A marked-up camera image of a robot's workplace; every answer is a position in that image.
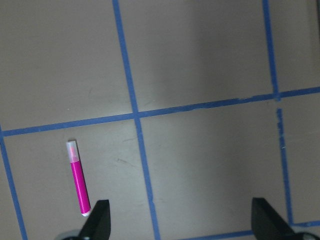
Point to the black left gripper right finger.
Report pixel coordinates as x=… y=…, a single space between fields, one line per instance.
x=266 y=223

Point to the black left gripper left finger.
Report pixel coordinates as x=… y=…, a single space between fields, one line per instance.
x=98 y=224

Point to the pink marker pen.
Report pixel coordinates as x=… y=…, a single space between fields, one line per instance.
x=78 y=177

